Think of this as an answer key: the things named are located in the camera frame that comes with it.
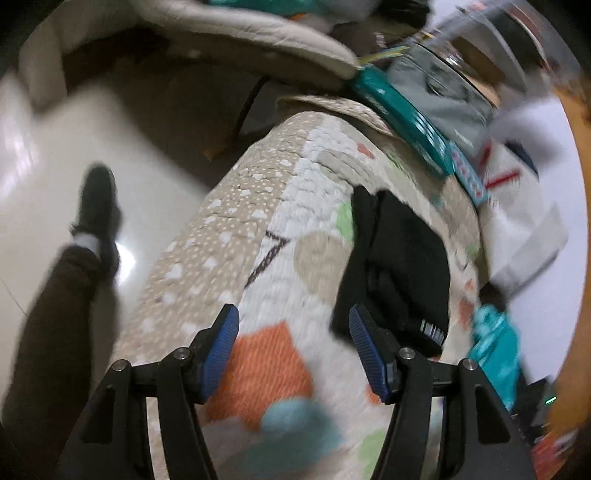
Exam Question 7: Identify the blue box with shapes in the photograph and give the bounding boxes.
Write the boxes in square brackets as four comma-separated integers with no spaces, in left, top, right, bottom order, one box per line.
[447,141,490,206]

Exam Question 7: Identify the teal fleece blanket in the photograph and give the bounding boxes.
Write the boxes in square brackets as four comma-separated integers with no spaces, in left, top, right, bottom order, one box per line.
[466,305,522,411]

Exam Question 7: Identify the green paper ream packet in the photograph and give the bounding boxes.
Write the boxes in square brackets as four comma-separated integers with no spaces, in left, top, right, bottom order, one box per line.
[351,65,455,178]

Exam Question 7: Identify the grey fabric bag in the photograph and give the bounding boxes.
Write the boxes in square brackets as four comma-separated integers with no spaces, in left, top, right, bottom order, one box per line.
[388,44,497,153]

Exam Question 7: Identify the black pants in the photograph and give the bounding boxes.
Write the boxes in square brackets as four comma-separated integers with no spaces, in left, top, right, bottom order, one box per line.
[329,185,451,358]

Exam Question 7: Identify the white pillow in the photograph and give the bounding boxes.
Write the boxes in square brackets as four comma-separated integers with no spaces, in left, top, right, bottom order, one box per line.
[462,99,571,296]

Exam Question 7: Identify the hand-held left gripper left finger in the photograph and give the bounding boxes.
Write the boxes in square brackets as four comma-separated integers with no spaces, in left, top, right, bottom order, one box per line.
[55,304,241,480]

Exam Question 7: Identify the person's black shoe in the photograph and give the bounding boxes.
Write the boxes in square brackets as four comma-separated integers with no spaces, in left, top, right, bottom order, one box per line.
[69,164,123,278]

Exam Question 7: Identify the quilted patterned bed blanket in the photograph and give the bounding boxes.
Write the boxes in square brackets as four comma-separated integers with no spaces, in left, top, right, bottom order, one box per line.
[111,95,490,480]

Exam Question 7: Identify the beige padded cushion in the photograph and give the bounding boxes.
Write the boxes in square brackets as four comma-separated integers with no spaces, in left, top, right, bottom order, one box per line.
[18,0,361,112]

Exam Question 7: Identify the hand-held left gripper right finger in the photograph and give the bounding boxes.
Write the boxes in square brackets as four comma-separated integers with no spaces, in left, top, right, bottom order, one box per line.
[348,305,541,480]

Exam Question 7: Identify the person's leg in brown trousers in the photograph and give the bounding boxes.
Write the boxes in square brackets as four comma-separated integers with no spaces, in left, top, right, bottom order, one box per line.
[0,244,105,480]

